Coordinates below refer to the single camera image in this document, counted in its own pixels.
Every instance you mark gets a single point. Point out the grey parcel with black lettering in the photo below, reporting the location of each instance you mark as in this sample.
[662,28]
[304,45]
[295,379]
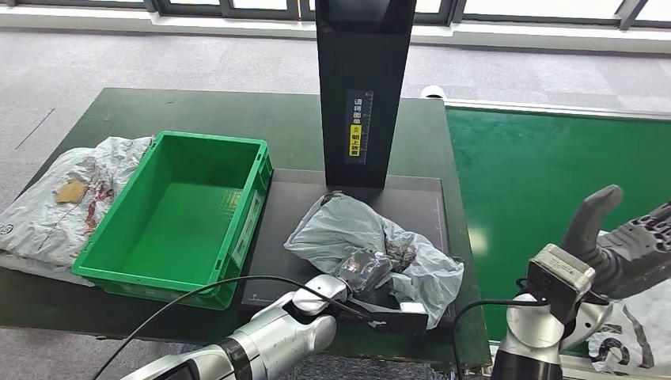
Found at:
[645,335]

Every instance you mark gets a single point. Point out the grey parcel with brown patch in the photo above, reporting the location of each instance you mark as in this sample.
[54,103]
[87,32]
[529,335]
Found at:
[36,220]

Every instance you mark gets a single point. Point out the green conveyor belt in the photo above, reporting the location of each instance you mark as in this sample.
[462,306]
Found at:
[524,168]

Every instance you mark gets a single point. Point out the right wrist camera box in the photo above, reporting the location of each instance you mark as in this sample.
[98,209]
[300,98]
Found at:
[558,278]

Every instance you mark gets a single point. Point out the black inbound scanner machine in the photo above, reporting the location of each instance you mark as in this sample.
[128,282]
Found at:
[362,78]

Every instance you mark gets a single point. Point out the plain grey plastic parcel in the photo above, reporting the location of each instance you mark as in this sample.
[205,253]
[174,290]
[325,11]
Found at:
[341,225]

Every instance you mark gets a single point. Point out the green plastic crate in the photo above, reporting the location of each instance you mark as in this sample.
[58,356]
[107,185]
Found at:
[178,225]

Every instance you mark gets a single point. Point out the white conveyor roller end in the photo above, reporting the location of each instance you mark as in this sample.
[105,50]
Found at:
[433,92]

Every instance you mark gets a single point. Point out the silver conveyor frame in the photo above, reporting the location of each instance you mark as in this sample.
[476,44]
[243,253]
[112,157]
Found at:
[550,109]

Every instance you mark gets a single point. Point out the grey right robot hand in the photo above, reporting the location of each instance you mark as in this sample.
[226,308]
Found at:
[634,257]

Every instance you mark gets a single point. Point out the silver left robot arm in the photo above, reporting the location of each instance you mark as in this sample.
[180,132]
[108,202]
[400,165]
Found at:
[272,335]

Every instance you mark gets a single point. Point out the dark green table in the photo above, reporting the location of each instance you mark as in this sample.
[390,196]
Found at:
[209,115]

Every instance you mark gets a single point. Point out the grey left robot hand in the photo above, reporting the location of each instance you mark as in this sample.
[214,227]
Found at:
[367,272]

